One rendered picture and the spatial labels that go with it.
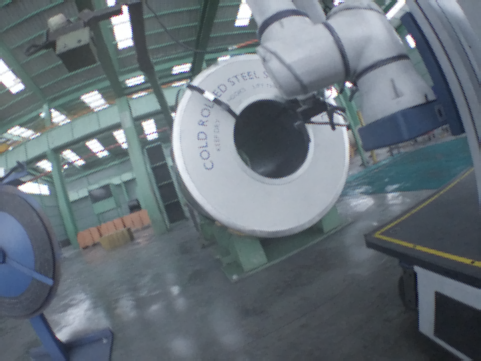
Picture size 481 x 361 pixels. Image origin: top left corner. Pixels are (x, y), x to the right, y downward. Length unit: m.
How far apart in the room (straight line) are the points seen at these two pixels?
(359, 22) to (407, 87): 0.17
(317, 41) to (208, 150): 0.95
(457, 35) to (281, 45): 0.40
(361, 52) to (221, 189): 1.01
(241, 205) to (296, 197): 0.35
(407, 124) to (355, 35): 0.21
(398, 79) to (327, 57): 0.16
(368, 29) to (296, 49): 0.17
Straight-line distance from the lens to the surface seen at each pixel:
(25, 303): 1.31
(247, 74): 1.57
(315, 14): 0.91
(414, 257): 0.57
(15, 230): 1.25
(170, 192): 7.67
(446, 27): 0.59
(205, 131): 1.35
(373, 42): 0.56
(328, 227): 1.84
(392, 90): 0.53
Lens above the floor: 0.59
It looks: level
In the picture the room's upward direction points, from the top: 20 degrees counter-clockwise
